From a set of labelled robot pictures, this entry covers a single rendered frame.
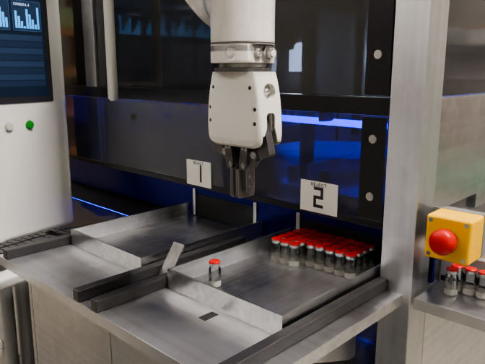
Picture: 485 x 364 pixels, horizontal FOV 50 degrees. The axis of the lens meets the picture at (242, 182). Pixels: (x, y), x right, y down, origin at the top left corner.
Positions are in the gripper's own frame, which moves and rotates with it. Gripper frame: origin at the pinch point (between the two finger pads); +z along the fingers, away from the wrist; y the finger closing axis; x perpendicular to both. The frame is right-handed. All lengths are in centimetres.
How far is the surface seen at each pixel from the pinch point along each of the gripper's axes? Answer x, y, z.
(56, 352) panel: -28, 122, 87
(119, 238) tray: -11, 49, 22
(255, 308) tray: -2.0, -0.8, 19.3
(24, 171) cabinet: -9, 91, 12
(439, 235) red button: -24.5, -17.9, 9.5
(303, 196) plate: -27.9, 10.4, 8.7
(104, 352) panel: -28, 88, 73
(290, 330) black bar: -1.8, -7.5, 20.3
